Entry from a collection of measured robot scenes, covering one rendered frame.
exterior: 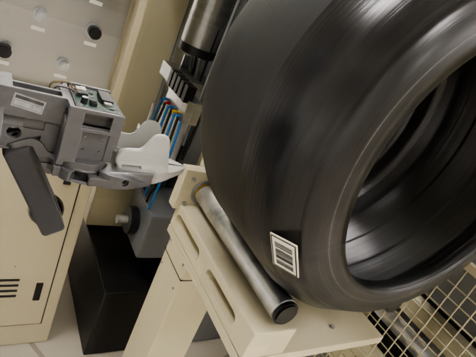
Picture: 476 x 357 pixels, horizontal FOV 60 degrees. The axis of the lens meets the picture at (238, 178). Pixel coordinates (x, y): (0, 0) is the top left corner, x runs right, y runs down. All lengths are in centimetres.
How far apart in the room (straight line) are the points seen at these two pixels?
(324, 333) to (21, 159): 63
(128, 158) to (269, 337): 38
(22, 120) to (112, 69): 76
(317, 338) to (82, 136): 58
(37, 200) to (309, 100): 30
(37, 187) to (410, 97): 39
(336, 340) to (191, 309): 47
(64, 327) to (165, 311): 66
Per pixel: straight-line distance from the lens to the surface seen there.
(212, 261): 76
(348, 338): 89
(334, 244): 53
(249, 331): 68
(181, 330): 124
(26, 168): 45
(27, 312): 156
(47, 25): 113
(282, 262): 54
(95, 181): 44
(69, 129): 42
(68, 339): 171
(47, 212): 48
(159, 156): 47
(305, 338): 82
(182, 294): 113
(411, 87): 47
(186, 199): 89
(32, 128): 44
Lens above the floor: 129
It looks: 22 degrees down
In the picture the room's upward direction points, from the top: 24 degrees clockwise
